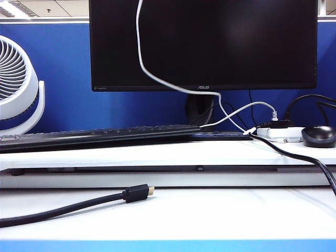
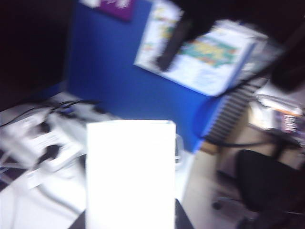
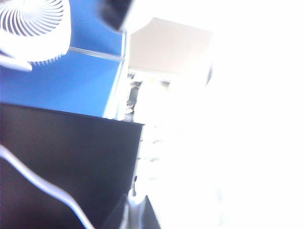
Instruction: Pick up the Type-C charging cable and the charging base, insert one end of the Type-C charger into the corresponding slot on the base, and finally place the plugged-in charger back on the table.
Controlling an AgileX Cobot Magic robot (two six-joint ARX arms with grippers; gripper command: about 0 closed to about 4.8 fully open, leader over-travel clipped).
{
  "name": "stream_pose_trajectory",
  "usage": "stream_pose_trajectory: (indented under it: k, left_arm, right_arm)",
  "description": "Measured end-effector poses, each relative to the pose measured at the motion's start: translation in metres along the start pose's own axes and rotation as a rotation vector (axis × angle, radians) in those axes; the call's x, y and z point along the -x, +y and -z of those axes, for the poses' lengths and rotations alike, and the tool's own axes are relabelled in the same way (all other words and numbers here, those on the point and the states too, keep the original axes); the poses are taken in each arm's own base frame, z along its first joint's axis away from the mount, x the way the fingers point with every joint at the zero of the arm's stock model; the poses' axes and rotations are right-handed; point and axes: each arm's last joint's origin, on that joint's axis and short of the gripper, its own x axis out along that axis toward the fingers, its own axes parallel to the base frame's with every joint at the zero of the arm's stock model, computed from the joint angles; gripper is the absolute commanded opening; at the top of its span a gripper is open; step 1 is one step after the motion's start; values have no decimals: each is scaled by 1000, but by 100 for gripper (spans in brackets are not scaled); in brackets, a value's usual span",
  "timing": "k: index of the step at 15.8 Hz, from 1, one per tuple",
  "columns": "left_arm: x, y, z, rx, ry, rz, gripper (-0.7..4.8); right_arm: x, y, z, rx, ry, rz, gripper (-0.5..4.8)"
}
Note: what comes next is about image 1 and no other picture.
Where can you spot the blue office partition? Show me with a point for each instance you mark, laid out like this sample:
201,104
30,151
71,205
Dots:
68,78

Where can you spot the black monitor stand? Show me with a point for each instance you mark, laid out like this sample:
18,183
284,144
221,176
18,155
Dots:
199,107

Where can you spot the black computer mouse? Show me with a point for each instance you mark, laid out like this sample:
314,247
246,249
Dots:
319,137

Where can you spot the white power strip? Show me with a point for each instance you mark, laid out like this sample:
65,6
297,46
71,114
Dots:
278,134

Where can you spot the white desk fan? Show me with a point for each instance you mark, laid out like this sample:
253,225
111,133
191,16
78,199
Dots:
32,84

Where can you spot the black ASUS monitor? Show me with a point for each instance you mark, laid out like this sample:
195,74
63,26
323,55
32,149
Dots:
236,44

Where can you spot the blue table edge strip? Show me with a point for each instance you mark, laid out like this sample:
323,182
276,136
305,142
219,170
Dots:
168,246

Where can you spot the black Logitech keyboard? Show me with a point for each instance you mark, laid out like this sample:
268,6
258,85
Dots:
65,137

